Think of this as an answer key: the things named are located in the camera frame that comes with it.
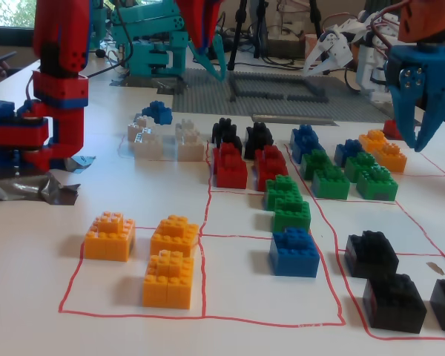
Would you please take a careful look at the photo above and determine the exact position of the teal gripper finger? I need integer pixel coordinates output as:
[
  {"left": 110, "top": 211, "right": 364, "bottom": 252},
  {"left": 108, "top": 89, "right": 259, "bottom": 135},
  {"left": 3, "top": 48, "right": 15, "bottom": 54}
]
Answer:
[{"left": 187, "top": 42, "right": 224, "bottom": 82}]

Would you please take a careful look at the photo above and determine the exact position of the blue gripper orange arm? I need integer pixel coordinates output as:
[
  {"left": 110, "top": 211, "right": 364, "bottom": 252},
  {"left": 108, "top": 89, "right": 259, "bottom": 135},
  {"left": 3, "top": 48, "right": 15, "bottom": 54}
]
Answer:
[{"left": 384, "top": 43, "right": 445, "bottom": 153}]

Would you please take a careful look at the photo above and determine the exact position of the peach paper cup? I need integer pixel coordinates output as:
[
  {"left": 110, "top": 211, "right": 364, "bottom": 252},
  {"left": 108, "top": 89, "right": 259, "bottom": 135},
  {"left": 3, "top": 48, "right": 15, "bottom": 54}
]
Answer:
[{"left": 304, "top": 33, "right": 320, "bottom": 60}]

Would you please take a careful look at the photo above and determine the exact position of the grey lego baseplate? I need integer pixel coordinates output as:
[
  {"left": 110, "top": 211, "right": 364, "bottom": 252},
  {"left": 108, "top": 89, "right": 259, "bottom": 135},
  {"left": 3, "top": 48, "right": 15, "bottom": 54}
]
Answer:
[{"left": 172, "top": 68, "right": 394, "bottom": 125}]

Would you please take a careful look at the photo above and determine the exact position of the window with greenery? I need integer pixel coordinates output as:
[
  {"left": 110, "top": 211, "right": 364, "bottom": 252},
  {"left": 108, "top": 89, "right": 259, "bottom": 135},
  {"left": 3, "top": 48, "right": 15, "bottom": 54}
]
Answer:
[{"left": 0, "top": 0, "right": 37, "bottom": 27}]

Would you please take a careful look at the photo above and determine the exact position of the orange lego block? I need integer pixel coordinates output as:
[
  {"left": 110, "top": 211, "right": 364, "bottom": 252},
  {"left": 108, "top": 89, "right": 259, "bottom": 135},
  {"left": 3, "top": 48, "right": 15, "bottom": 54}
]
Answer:
[
  {"left": 150, "top": 214, "right": 201, "bottom": 259},
  {"left": 83, "top": 211, "right": 136, "bottom": 263},
  {"left": 373, "top": 142, "right": 408, "bottom": 174},
  {"left": 142, "top": 250, "right": 195, "bottom": 309},
  {"left": 358, "top": 129, "right": 389, "bottom": 153}
]

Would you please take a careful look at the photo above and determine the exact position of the blue lego block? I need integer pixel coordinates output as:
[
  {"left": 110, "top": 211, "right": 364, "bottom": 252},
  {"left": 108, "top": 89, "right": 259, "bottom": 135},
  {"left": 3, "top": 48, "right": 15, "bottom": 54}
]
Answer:
[
  {"left": 141, "top": 100, "right": 174, "bottom": 125},
  {"left": 269, "top": 227, "right": 320, "bottom": 278},
  {"left": 290, "top": 133, "right": 323, "bottom": 165},
  {"left": 294, "top": 124, "right": 320, "bottom": 140},
  {"left": 334, "top": 139, "right": 363, "bottom": 168}
]

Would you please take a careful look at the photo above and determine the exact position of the white lego block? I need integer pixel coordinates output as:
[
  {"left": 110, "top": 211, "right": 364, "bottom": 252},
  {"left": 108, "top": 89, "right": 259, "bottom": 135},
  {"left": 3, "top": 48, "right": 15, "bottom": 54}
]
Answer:
[
  {"left": 128, "top": 114, "right": 159, "bottom": 148},
  {"left": 176, "top": 129, "right": 205, "bottom": 162},
  {"left": 133, "top": 128, "right": 163, "bottom": 162},
  {"left": 175, "top": 118, "right": 200, "bottom": 142}
]

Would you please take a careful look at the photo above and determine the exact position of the grey duct tape patch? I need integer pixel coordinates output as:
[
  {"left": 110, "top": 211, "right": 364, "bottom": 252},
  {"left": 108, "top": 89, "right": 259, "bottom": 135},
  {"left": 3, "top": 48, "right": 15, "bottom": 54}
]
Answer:
[{"left": 109, "top": 72, "right": 189, "bottom": 96}]

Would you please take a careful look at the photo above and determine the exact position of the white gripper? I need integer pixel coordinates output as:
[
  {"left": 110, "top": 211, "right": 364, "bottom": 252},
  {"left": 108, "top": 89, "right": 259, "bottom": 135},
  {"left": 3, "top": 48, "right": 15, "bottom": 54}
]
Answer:
[{"left": 210, "top": 24, "right": 355, "bottom": 82}]

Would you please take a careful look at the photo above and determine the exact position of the grey lego brick frame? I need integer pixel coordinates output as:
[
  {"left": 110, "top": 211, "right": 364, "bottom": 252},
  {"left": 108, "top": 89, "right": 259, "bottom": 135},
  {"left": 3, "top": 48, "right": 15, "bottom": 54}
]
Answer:
[{"left": 228, "top": 72, "right": 329, "bottom": 104}]

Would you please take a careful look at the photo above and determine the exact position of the black microphone with cable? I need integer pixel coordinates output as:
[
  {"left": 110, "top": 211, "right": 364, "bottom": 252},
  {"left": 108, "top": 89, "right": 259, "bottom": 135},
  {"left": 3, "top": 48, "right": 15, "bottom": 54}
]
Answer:
[{"left": 85, "top": 48, "right": 134, "bottom": 79}]

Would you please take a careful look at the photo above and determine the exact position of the dark flat smartphone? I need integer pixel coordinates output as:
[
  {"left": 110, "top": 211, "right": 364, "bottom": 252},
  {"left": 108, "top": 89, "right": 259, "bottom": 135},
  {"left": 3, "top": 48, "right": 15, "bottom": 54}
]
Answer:
[{"left": 0, "top": 51, "right": 18, "bottom": 71}]

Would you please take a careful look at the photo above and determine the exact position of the red lego block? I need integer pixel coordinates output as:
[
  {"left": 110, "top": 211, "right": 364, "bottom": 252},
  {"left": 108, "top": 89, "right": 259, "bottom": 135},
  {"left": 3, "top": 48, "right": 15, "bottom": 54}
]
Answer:
[
  {"left": 212, "top": 142, "right": 245, "bottom": 160},
  {"left": 255, "top": 157, "right": 289, "bottom": 193},
  {"left": 254, "top": 145, "right": 286, "bottom": 164},
  {"left": 214, "top": 152, "right": 249, "bottom": 190},
  {"left": 383, "top": 119, "right": 404, "bottom": 141}
]

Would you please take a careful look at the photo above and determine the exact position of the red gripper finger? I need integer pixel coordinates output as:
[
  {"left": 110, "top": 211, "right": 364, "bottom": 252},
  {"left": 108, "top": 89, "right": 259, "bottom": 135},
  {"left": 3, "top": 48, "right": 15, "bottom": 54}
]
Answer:
[
  {"left": 209, "top": 0, "right": 225, "bottom": 46},
  {"left": 175, "top": 0, "right": 214, "bottom": 50}
]

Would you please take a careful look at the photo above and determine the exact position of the black tripod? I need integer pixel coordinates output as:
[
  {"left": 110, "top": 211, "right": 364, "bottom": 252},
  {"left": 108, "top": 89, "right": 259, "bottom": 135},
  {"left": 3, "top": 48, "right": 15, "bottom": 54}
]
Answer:
[{"left": 226, "top": 0, "right": 324, "bottom": 72}]

